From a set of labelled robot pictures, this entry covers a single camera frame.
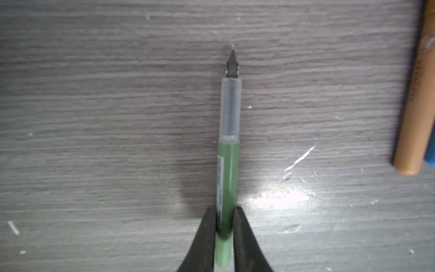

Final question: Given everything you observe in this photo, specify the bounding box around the blue pen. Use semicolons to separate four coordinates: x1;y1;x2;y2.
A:
424;127;435;166

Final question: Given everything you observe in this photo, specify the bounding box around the orange brown pen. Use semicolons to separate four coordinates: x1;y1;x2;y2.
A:
393;1;435;176

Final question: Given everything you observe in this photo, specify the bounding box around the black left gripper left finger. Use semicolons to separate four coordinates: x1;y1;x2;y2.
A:
177;206;216;272

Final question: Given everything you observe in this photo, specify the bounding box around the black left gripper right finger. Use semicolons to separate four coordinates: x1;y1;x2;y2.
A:
233;206;273;272

